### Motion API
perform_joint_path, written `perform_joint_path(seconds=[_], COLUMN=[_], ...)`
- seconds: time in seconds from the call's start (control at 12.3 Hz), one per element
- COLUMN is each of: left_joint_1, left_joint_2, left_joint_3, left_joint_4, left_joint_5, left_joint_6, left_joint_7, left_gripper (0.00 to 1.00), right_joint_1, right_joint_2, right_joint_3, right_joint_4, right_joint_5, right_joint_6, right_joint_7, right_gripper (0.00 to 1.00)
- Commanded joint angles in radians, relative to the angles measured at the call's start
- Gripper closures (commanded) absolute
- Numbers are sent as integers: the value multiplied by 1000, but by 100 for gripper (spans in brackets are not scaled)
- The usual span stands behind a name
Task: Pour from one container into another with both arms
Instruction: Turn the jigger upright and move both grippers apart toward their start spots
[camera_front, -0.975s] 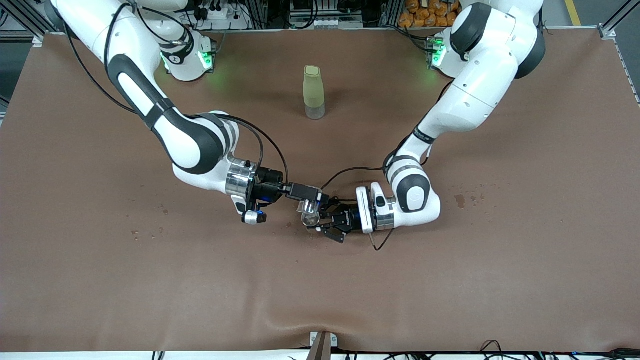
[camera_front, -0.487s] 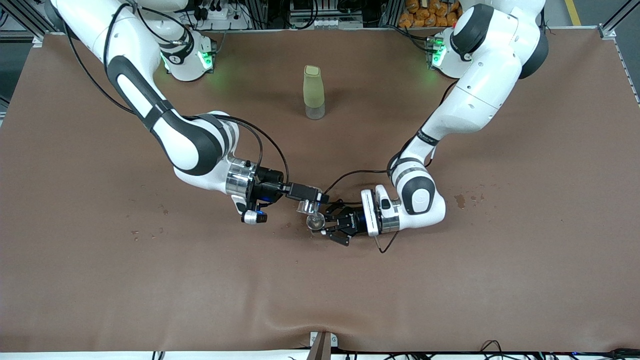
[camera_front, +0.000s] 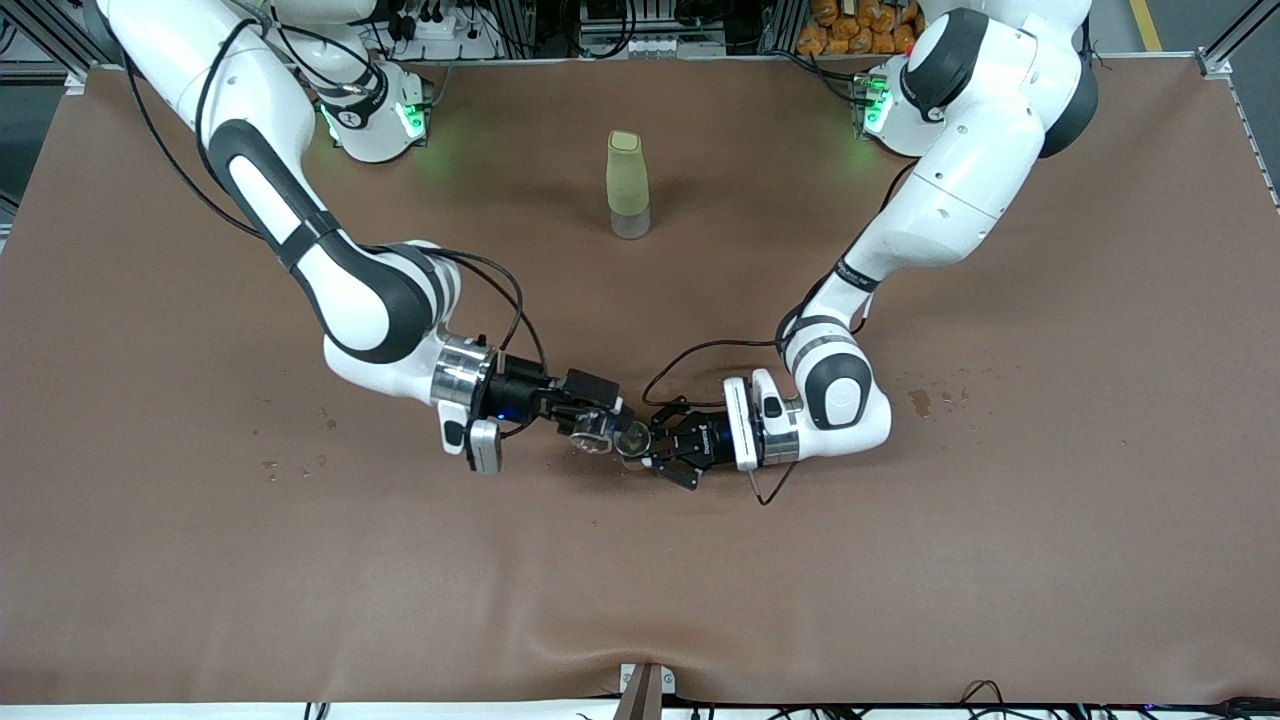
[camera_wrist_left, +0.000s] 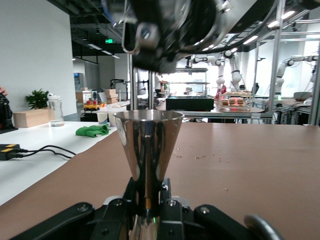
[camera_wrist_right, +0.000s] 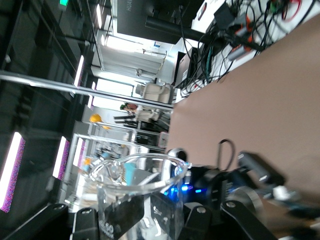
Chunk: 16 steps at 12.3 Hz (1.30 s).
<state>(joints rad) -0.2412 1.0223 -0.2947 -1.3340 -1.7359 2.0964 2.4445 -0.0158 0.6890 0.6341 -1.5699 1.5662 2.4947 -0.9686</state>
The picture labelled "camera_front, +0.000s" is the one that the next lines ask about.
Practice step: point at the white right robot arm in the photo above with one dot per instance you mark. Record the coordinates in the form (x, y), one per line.
(350, 290)

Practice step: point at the orange snack bag pile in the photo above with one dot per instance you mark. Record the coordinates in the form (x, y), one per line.
(850, 35)

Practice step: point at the white power strip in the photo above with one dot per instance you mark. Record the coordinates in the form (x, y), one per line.
(440, 30)

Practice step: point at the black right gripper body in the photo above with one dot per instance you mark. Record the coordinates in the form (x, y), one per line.
(520, 387)

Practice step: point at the steel double jigger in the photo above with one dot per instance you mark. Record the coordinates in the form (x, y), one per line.
(632, 440)

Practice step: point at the aluminium corner bracket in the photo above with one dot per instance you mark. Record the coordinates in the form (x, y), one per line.
(77, 80)
(1213, 65)

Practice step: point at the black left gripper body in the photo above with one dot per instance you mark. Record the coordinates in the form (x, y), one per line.
(706, 439)

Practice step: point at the brown table mat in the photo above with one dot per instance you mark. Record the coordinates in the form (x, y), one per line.
(640, 600)

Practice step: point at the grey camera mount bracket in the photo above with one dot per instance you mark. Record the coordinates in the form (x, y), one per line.
(645, 695)

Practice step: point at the grey equipment box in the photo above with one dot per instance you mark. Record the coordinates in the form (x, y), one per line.
(650, 45)

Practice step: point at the olive sleeved glass bottle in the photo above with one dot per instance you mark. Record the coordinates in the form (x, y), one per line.
(627, 175)

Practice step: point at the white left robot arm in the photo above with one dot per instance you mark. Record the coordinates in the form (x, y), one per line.
(960, 170)

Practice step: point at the clear glass beaker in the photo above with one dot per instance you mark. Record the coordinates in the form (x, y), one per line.
(592, 435)

